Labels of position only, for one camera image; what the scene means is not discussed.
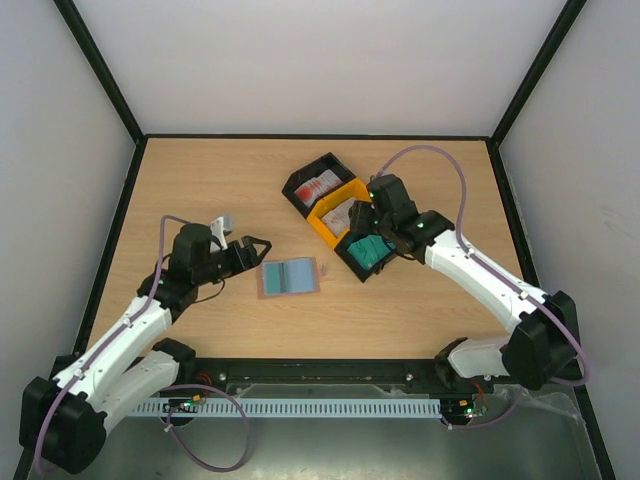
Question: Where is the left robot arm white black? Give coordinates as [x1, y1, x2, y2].
[19, 217, 272, 475]

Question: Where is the green card stack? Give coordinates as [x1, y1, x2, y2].
[347, 235, 395, 272]

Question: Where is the white slotted cable duct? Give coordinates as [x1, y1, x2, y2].
[129, 398, 441, 419]

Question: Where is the black bin with red cards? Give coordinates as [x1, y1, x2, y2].
[281, 152, 355, 218]

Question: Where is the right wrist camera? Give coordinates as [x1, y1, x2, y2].
[367, 174, 417, 213]

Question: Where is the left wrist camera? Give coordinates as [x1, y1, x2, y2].
[209, 214, 233, 251]

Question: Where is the red white card stack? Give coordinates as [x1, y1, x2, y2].
[294, 170, 343, 208]

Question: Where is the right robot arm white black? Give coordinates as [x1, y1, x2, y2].
[349, 201, 587, 392]

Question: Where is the black enclosure frame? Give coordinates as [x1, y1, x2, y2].
[9, 0, 616, 480]

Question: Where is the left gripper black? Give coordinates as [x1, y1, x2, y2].
[194, 236, 272, 286]

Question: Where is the yellow plastic bin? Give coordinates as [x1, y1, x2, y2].
[307, 179, 370, 249]

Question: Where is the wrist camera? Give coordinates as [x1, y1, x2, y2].
[209, 214, 233, 251]
[367, 174, 417, 213]

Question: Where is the white pink card stack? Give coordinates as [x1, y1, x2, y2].
[321, 197, 356, 237]

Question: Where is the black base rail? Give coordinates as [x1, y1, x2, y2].
[137, 357, 581, 396]

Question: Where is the black bin with green cards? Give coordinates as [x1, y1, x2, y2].
[334, 232, 396, 283]

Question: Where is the pink card holder wallet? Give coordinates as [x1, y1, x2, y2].
[257, 257, 321, 299]

